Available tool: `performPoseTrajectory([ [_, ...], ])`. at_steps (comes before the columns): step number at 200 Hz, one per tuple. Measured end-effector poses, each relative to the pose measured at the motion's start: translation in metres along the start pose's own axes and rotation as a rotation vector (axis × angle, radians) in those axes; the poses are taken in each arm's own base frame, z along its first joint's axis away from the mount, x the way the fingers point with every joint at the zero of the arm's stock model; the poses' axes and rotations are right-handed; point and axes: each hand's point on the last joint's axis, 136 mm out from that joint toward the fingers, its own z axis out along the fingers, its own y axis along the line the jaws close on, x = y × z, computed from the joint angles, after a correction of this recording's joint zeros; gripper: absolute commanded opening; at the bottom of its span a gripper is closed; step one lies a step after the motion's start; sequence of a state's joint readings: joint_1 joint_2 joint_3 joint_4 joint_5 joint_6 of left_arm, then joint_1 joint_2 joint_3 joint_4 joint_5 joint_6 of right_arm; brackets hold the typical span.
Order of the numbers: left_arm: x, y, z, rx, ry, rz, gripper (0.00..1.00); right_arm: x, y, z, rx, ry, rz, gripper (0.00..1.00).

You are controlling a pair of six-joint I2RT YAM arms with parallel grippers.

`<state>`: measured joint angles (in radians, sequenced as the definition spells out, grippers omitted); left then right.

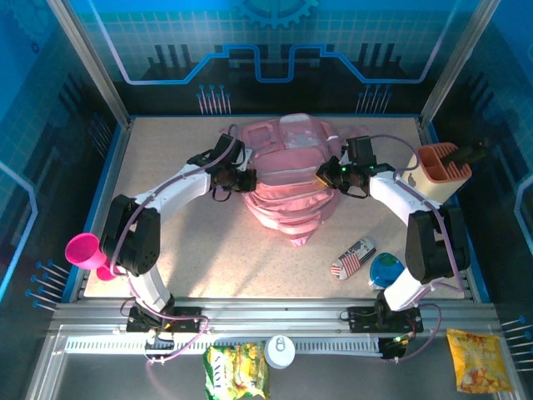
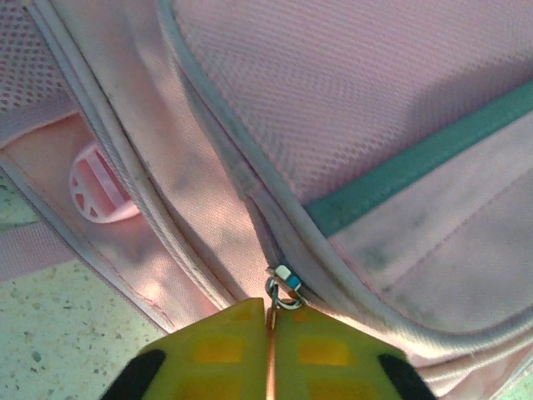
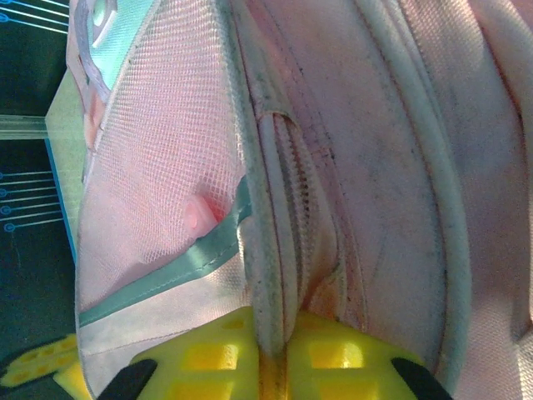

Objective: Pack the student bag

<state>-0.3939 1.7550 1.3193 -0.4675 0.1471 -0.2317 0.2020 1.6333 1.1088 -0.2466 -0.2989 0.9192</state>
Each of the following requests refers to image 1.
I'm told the white slotted cable tray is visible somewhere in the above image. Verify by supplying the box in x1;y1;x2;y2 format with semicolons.
64;336;384;355

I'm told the yellow snack bag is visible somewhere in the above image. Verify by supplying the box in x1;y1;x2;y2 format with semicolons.
446;327;514;395

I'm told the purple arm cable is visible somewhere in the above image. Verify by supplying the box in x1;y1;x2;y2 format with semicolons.
366;133;466;363
110;123;241;368

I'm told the pink student backpack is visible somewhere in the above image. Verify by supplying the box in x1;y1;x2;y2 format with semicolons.
218;112;351;248

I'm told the aluminium front rail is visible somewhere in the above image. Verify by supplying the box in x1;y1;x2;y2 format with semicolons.
49;297;501;333

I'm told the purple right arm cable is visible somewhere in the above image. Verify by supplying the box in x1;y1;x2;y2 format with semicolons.
366;133;466;363

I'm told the aluminium frame post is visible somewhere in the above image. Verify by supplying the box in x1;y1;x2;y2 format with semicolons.
46;0;133;128
419;0;501;122

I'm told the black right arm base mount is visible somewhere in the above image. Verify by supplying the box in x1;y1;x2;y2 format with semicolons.
347;305;425;334

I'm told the blue green oval case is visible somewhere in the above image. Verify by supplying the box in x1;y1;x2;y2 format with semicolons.
368;252;405;292

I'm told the pink plastic goblet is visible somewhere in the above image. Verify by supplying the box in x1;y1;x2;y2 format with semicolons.
64;232;126;283

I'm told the beige orange pen holder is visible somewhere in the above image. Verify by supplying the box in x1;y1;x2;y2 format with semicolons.
401;142;473;205

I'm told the green snack bag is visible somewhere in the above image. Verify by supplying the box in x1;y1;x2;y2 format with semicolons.
202;341;271;400

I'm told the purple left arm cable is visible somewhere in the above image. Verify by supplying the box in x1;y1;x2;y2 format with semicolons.
110;123;241;368

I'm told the black tool handle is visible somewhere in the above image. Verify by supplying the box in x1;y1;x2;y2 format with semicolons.
444;137;491;170

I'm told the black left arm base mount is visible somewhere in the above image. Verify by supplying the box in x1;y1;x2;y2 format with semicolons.
126;306;205;334

